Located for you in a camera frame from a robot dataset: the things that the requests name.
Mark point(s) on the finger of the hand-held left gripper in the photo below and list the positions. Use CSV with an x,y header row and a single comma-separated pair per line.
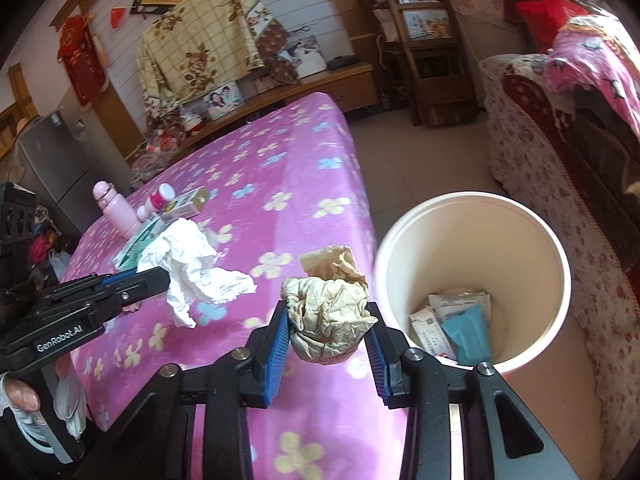
x,y
140,285

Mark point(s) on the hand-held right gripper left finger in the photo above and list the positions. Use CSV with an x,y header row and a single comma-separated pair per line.
x,y
277,355

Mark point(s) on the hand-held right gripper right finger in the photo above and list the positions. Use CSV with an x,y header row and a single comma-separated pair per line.
x,y
380,365

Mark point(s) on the beige paper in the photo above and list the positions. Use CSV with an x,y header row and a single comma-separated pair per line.
x,y
325,310

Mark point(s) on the white round trash bin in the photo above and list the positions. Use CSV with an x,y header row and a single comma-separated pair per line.
x,y
500,240

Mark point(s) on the person's left hand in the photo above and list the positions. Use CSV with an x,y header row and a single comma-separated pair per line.
x,y
20,394

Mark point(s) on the green snack packet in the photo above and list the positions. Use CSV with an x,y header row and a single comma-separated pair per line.
x,y
140,242

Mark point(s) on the white plastic bag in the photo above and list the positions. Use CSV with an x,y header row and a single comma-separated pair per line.
x,y
60,265

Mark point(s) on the pink water bottle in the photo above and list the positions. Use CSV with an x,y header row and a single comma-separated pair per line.
x,y
117,210

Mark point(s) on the pile of colourful bags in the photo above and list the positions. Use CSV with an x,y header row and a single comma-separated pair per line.
x,y
42,245

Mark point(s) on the white bottle with pink label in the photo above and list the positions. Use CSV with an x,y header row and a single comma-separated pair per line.
x,y
157,197

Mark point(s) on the teal packet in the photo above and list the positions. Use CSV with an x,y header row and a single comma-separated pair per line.
x,y
467,335

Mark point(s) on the small green cardboard box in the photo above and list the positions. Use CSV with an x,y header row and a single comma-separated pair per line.
x,y
187,205

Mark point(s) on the white printed paper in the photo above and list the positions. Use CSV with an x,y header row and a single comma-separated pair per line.
x,y
457,302

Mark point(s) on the clear plastic bag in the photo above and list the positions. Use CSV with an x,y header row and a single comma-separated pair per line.
x,y
150,160

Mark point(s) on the grey refrigerator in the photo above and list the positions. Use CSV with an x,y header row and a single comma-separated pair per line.
x,y
60,160

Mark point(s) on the red and white bowl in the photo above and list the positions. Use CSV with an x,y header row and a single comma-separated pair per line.
x,y
192,123

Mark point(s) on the pink floral tablecloth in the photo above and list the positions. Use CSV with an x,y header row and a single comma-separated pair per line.
x,y
280,170

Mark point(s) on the red hanging decoration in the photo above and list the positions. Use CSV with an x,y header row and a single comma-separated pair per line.
x,y
82,60

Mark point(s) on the yellow checked floral cloth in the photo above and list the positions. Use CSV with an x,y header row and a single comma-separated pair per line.
x,y
200,35

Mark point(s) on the small red flag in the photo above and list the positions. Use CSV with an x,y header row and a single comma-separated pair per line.
x,y
116,17

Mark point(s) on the floral sofa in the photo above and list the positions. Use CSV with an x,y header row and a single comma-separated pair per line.
x,y
525,135

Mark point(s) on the wooden cabinet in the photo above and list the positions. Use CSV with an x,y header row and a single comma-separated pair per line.
x,y
350,85

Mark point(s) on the wooden chair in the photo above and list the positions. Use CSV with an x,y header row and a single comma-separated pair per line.
x,y
425,70

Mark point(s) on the black box device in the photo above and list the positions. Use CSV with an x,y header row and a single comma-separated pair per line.
x,y
342,61

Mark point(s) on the dark brown cushion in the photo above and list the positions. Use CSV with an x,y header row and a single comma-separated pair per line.
x,y
610,170

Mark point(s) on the landscape picture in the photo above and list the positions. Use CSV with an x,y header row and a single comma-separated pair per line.
x,y
425,25

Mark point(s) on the pink printed blanket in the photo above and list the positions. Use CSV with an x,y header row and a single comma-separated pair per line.
x,y
590,60

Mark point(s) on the red cushion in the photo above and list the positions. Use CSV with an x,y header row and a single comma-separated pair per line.
x,y
545,20

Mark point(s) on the small photo frame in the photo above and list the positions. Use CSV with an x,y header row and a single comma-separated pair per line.
x,y
222,100

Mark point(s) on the large photo frame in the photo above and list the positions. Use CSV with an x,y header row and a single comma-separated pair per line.
x,y
300,57

